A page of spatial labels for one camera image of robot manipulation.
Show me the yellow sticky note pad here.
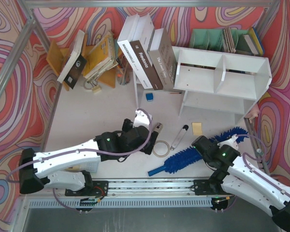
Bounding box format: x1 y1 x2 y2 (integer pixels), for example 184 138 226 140
192 122 203 136

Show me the white Mademoiselle book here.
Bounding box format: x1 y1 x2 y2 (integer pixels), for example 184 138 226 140
117 14 152 89

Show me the brown Fredonia book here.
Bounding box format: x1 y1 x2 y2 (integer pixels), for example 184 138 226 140
132 14 163 90

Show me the stack of yellow books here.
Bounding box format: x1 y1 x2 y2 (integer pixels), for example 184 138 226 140
83 31 118 82

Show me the blue microfiber duster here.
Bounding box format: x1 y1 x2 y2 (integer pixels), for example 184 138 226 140
147 126 248 176

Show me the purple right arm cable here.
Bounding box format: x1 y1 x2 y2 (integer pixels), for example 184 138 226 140
236 134 290 194

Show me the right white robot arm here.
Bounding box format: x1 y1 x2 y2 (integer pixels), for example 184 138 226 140
192 134 290 232

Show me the tape roll ring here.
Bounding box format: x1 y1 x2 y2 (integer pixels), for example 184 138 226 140
152 140 170 158

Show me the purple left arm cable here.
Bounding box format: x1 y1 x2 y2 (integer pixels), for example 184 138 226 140
6 109 153 183

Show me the blue yellow book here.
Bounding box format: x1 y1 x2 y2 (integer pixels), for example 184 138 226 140
247 27 265 57

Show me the small white side shelf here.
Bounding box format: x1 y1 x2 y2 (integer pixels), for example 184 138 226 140
133 72 157 111

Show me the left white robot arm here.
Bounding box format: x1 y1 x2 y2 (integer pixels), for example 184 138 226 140
19 119 156 195

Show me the clear cup of pencils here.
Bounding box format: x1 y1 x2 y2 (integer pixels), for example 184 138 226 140
116 55 131 86

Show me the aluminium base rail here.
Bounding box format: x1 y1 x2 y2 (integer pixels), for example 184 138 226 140
21 177 283 208

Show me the white wooden bookshelf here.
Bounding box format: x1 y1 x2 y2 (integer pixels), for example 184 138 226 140
173 46 272 124

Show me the blue pencil sharpener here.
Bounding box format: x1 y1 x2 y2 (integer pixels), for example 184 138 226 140
145 93 154 102

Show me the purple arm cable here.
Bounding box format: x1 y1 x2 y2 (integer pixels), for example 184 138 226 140
236 134 290 194
6 109 153 183

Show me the black and white book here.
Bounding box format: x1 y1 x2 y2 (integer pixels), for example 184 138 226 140
57 30 87 89

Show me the silver black pen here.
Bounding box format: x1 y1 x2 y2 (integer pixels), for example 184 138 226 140
170 125 189 150

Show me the grey black stapler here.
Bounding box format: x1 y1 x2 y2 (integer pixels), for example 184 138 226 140
153 123 163 135

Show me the green desk organizer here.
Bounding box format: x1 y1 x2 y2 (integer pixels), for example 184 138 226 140
189 28 259 56

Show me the grey Lonely Ones book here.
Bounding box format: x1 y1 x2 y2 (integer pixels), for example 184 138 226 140
148 28 177 90

